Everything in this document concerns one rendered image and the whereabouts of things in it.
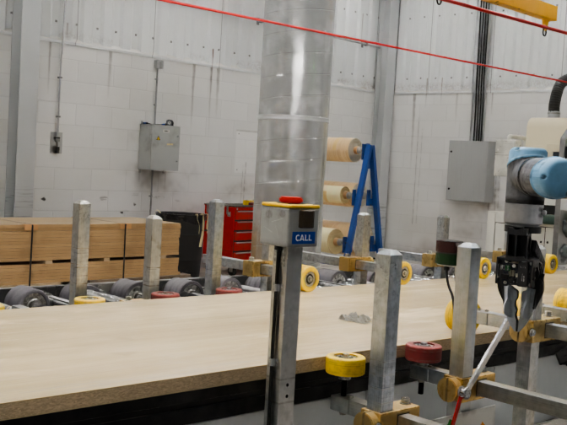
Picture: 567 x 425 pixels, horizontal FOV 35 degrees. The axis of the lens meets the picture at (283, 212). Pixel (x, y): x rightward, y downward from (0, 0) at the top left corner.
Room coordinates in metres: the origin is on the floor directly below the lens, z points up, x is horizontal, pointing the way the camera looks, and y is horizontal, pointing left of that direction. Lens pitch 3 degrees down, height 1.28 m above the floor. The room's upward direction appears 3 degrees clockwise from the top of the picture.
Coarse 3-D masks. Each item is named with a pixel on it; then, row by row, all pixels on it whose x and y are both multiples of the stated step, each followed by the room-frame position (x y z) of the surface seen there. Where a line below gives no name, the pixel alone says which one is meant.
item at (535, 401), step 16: (416, 368) 1.95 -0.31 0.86; (432, 368) 1.93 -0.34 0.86; (480, 384) 1.83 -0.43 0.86; (496, 384) 1.82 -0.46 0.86; (496, 400) 1.80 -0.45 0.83; (512, 400) 1.77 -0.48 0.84; (528, 400) 1.74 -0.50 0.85; (544, 400) 1.72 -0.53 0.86; (560, 400) 1.71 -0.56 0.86; (560, 416) 1.69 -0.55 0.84
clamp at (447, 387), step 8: (448, 376) 1.83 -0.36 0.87; (456, 376) 1.82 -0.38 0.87; (480, 376) 1.84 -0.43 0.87; (488, 376) 1.86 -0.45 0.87; (440, 384) 1.82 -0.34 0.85; (448, 384) 1.80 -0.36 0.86; (456, 384) 1.79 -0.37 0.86; (464, 384) 1.80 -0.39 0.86; (440, 392) 1.81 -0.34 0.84; (448, 392) 1.80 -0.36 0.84; (456, 392) 1.79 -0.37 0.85; (472, 392) 1.82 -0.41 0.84; (448, 400) 1.80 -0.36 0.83; (456, 400) 1.80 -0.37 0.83; (464, 400) 1.81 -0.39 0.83; (472, 400) 1.83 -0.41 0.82
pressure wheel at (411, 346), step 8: (408, 344) 1.95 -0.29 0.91; (416, 344) 1.96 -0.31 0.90; (424, 344) 1.95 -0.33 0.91; (432, 344) 1.97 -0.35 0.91; (408, 352) 1.94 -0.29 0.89; (416, 352) 1.92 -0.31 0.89; (424, 352) 1.92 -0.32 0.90; (432, 352) 1.92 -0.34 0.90; (440, 352) 1.94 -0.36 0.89; (408, 360) 1.94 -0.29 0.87; (416, 360) 1.92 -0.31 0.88; (424, 360) 1.92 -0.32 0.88; (432, 360) 1.92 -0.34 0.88; (440, 360) 1.94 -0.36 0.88
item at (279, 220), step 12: (264, 204) 1.48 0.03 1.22; (276, 204) 1.46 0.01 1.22; (288, 204) 1.44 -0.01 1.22; (300, 204) 1.47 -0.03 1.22; (312, 204) 1.50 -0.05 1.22; (264, 216) 1.48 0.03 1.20; (276, 216) 1.46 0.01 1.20; (288, 216) 1.44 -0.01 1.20; (264, 228) 1.48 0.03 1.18; (276, 228) 1.46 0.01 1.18; (288, 228) 1.44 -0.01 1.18; (264, 240) 1.48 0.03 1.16; (276, 240) 1.46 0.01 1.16; (288, 240) 1.44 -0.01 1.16
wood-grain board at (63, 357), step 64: (0, 320) 1.98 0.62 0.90; (64, 320) 2.03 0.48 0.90; (128, 320) 2.07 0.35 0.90; (192, 320) 2.12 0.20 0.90; (256, 320) 2.17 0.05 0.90; (320, 320) 2.22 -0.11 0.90; (0, 384) 1.44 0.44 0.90; (64, 384) 1.47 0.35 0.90; (128, 384) 1.49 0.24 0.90; (192, 384) 1.58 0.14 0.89
